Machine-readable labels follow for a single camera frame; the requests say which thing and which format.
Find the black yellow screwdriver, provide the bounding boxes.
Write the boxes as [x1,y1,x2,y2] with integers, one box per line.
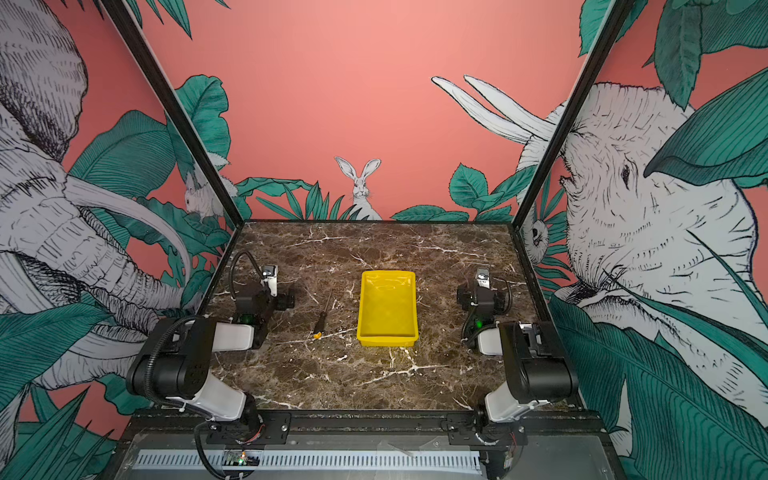
[312,294,333,339]

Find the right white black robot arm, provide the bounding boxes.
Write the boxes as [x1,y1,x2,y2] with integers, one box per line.
[456,279,578,423]

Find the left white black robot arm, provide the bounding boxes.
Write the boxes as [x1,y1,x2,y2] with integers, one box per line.
[126,287,295,444]

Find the yellow plastic bin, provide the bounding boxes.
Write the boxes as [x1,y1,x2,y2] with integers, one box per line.
[357,270,419,348]

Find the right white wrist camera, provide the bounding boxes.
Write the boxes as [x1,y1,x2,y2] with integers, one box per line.
[475,268,491,289]

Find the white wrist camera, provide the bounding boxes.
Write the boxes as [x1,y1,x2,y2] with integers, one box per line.
[261,265,279,297]
[475,268,491,289]

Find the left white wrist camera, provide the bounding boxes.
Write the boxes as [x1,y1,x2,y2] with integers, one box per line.
[261,265,279,297]

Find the black mounting rail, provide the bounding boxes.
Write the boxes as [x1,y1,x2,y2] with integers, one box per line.
[128,409,604,448]

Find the white slotted cable duct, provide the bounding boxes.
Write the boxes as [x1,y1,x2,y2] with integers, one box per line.
[131,449,483,473]

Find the left black frame post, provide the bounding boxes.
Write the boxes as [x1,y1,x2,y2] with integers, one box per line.
[101,0,245,228]

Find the black frame post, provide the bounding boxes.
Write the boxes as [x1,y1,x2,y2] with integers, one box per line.
[512,0,634,231]
[101,0,245,228]

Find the right black frame post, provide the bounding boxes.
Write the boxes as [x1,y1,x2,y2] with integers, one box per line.
[512,0,634,231]

